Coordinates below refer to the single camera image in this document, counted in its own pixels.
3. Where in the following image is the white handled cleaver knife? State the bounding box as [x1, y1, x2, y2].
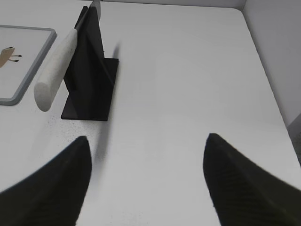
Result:
[34, 0, 101, 112]

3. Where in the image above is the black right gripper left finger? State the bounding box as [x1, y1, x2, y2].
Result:
[0, 136, 91, 226]

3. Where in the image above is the white grey cutting board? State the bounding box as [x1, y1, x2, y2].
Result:
[0, 25, 57, 106]

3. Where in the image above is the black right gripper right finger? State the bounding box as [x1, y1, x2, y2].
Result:
[203, 133, 301, 226]

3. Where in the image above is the black knife stand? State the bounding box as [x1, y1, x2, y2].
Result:
[61, 6, 119, 121]

